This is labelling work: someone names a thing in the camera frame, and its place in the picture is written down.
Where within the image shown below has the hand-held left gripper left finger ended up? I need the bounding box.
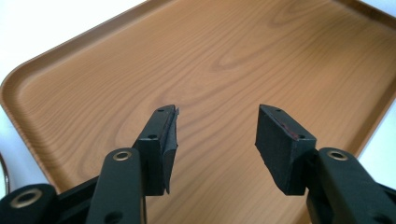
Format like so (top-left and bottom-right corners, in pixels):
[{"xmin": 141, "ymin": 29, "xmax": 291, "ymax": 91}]
[{"xmin": 132, "ymin": 104, "xmax": 180, "ymax": 197}]

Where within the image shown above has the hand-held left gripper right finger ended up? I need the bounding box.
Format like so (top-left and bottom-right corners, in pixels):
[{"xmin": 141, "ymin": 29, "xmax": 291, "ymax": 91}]
[{"xmin": 254, "ymin": 104, "xmax": 318, "ymax": 196}]

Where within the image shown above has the brown wood-grain tray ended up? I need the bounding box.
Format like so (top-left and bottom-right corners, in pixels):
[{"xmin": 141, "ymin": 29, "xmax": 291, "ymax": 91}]
[{"xmin": 0, "ymin": 0, "xmax": 396, "ymax": 224}]

